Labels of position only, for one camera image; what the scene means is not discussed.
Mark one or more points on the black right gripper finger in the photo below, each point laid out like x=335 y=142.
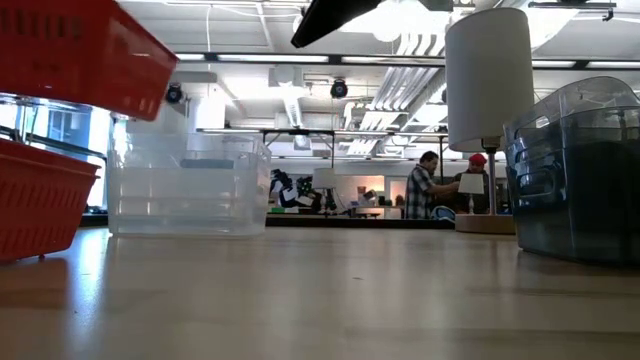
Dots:
x=335 y=20

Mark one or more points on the clear plastic basket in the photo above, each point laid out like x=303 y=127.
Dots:
x=190 y=145
x=190 y=227
x=150 y=207

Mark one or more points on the smoky grey plastic basket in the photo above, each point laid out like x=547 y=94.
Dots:
x=600 y=125
x=580 y=97
x=575 y=240

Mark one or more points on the ceiling light strip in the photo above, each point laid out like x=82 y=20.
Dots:
x=250 y=58
x=552 y=64
x=612 y=64
x=390 y=60

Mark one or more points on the round black ceiling fixture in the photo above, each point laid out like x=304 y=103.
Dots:
x=174 y=93
x=339 y=88

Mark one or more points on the small white shade lamp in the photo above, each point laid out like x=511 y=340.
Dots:
x=471 y=184
x=324 y=177

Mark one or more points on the white cylindrical bin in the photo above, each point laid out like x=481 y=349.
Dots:
x=487 y=75

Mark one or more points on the person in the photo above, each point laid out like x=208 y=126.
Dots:
x=420 y=190
x=480 y=202

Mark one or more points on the red cap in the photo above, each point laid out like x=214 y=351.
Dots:
x=477 y=159

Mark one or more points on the black ceiling track fixture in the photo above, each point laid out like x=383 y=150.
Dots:
x=570 y=5

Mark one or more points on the black metal table frame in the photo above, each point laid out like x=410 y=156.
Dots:
x=350 y=222

